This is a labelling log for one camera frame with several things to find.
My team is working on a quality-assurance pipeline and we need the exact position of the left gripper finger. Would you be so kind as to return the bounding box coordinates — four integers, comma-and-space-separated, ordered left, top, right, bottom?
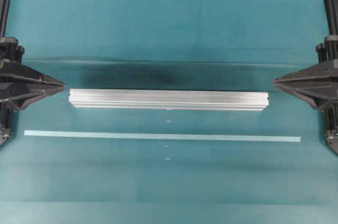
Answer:
15, 85, 65, 110
26, 68, 65, 86

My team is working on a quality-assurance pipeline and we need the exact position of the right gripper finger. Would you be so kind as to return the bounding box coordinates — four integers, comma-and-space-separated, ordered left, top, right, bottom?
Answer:
273, 70, 312, 87
277, 87, 319, 110

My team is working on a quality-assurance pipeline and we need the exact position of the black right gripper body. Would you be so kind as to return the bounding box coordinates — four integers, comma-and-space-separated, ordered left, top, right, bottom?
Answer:
303, 60, 337, 110

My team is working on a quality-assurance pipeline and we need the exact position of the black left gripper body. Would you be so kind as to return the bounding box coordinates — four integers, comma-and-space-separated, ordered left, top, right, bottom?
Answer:
1, 60, 32, 110

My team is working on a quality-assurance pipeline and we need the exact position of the silver aluminium extrusion rail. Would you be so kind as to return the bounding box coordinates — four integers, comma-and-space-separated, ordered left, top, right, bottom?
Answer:
69, 89, 269, 111

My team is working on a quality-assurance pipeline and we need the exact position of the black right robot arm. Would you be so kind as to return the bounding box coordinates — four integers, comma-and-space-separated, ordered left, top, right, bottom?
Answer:
274, 35, 337, 151

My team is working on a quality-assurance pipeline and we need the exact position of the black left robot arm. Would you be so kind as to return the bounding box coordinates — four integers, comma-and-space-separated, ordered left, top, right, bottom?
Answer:
1, 37, 65, 145

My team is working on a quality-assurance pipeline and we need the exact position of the light blue tape strip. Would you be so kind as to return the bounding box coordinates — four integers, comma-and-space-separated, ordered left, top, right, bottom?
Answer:
24, 130, 301, 143

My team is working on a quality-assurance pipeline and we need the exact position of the black left frame post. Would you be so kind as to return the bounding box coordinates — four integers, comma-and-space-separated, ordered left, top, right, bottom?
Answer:
0, 0, 11, 37

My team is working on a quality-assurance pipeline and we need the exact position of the black frame post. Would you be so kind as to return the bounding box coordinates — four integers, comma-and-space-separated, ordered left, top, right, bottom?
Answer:
322, 0, 338, 40
0, 0, 11, 37

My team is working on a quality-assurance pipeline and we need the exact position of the black right frame post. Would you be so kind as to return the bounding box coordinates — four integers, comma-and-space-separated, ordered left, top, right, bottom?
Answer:
322, 0, 338, 40

